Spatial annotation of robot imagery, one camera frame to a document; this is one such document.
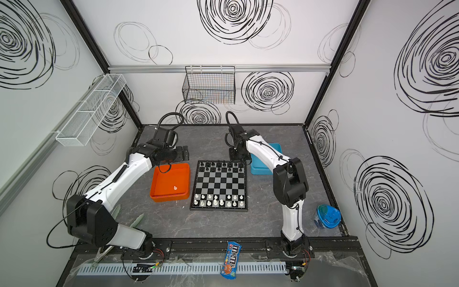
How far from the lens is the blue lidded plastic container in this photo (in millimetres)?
726

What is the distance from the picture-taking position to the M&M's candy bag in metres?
0.69

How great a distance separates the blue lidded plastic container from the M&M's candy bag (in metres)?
0.36
